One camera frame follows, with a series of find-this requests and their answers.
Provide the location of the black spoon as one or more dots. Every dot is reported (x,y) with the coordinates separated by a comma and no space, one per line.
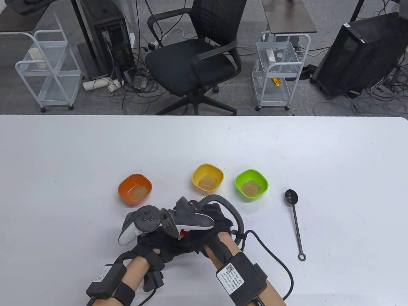
(291,197)

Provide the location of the white paper cup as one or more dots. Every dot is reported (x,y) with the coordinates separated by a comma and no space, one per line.
(35,54)

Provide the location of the red jar lid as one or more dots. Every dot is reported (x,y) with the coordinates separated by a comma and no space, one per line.
(182,233)

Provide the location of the black bag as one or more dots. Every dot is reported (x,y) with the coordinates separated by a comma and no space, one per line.
(28,5)

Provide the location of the grey motion controller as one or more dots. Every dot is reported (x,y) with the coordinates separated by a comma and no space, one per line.
(146,218)
(191,220)

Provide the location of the yellow plastic dish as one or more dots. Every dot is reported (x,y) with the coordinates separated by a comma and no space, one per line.
(200,172)

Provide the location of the orange plastic dish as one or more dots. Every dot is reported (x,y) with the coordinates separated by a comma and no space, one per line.
(134,180)

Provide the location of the person's right hand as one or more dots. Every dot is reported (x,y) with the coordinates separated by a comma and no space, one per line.
(220,223)

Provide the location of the black wrist sensor box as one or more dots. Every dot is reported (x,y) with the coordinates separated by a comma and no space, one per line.
(245,277)
(106,280)

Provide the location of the yellow snack packet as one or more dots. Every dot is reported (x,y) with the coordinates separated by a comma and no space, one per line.
(276,82)

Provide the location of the black computer tower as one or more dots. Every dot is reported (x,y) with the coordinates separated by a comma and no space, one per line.
(108,32)
(357,54)

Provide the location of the person's left forearm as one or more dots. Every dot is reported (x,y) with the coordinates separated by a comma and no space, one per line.
(135,272)

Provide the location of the grey desk leg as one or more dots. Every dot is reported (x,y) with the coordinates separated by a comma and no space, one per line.
(84,32)

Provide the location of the black office chair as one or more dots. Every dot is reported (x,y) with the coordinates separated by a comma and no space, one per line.
(188,67)

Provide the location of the small brown table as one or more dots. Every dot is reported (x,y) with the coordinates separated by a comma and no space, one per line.
(287,19)

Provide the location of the person's right forearm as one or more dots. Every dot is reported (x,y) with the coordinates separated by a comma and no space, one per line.
(223,251)

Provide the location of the person's left hand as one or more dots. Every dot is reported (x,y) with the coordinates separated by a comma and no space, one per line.
(159,245)

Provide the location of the white tube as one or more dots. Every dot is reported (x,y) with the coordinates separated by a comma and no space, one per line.
(95,83)

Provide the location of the green plastic dish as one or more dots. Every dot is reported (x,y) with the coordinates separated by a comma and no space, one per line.
(251,175)

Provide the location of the dark desk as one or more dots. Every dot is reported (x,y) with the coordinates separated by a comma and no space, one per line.
(19,22)

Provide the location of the white plug adapter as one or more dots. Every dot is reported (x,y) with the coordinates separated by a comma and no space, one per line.
(112,87)

